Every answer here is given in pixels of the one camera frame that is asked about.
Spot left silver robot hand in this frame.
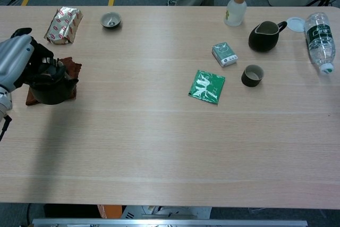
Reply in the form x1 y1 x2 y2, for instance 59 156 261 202
0 27 66 92

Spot black iron teapot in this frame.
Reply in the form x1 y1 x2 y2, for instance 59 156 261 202
28 61 80 105

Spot dark teacup with beige inside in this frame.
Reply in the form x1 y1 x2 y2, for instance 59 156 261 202
241 64 265 88

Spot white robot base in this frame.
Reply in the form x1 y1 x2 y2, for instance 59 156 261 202
121 205 213 219

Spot clear plastic water bottle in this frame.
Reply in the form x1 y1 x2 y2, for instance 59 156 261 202
304 12 336 75

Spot gold foil tea package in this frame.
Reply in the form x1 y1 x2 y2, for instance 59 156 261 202
44 6 84 45

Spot brown folded cloth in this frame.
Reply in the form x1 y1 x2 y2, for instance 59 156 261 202
25 56 82 106

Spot shallow grey tea bowl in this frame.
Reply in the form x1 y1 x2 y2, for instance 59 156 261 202
100 11 122 29

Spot orange panel under table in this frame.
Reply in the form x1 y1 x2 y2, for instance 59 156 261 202
97 205 123 219

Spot green tea sachet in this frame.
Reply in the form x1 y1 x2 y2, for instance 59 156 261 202
188 69 226 105

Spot small green white box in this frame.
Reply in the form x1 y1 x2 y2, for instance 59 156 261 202
211 41 239 68

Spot frosted bottle with wooden cap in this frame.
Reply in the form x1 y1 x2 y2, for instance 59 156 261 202
224 0 248 28

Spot white round lid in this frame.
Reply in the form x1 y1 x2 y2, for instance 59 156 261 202
286 16 306 33

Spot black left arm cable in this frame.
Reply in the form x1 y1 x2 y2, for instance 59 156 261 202
0 114 13 141

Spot aluminium rail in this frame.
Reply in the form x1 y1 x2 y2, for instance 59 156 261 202
32 217 308 227

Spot dark ceramic pitcher with handle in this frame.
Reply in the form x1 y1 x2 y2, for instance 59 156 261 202
248 20 288 53

